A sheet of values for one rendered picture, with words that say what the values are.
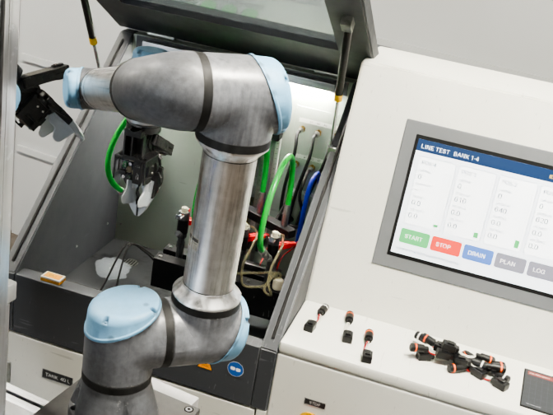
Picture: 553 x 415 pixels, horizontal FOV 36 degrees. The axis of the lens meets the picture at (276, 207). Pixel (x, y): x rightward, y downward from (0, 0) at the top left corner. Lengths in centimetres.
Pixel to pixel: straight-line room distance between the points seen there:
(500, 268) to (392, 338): 29
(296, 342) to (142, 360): 59
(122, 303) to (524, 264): 99
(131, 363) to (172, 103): 44
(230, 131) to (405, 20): 210
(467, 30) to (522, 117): 127
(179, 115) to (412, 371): 92
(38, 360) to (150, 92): 113
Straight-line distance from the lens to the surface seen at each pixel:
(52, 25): 406
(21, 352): 223
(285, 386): 196
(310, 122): 227
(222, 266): 136
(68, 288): 208
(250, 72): 124
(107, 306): 139
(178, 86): 120
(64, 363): 218
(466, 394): 189
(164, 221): 252
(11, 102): 123
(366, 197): 203
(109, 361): 140
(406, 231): 202
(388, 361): 192
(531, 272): 203
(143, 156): 176
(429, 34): 327
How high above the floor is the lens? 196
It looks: 22 degrees down
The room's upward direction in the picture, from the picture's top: 10 degrees clockwise
